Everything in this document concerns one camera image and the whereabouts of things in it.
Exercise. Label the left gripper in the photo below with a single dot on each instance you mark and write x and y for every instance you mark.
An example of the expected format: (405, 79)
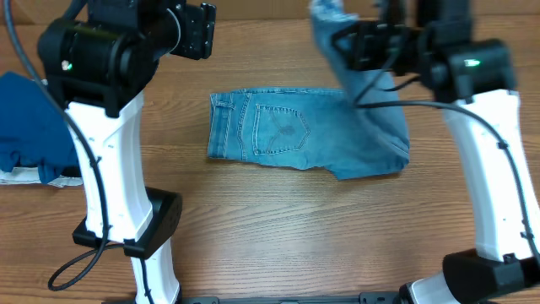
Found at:
(201, 30)

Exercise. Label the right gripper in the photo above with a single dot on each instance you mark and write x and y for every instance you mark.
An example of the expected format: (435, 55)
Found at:
(352, 46)

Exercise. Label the light blue denim jeans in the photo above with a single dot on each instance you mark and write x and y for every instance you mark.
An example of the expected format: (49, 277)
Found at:
(305, 128)

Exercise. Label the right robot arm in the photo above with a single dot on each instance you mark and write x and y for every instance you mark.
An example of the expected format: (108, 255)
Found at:
(473, 83)

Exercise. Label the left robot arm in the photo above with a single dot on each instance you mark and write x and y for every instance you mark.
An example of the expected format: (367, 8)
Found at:
(96, 70)

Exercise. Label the dark blue shirt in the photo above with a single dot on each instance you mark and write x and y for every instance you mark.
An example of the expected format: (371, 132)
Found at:
(33, 135)

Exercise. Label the white garment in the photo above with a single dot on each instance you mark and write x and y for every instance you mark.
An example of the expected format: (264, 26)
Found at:
(27, 176)

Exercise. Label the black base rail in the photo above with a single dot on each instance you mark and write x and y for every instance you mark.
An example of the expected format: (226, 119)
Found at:
(287, 300)

